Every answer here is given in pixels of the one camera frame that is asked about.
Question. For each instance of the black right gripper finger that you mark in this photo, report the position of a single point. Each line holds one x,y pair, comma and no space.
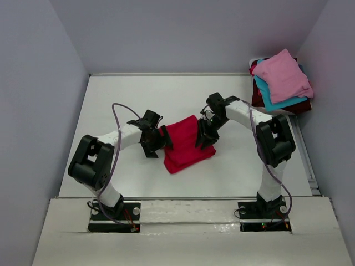
201,134
206,142

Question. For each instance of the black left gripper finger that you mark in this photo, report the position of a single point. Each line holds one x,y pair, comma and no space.
149,153
165,138

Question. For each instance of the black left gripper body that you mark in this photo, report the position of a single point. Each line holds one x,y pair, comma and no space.
155,142

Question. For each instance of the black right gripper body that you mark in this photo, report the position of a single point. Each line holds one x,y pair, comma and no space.
214,124

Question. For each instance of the red t shirt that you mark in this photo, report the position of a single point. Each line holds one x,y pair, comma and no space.
184,154
253,65

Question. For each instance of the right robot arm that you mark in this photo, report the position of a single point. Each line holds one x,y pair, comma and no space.
275,145

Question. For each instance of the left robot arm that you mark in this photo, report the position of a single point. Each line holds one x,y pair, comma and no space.
95,158

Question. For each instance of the dark maroon folded t shirt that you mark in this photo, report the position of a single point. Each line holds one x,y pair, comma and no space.
280,85

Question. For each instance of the teal folded t shirt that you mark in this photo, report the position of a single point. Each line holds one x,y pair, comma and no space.
265,94

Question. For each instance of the red folded t shirt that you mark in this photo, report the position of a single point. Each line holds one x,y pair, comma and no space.
253,65

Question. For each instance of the pink folded t shirt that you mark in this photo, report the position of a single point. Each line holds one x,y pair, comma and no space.
284,78

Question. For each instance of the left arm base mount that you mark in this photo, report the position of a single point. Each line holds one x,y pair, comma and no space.
127,221

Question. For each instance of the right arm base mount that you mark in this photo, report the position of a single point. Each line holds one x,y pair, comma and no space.
252,219

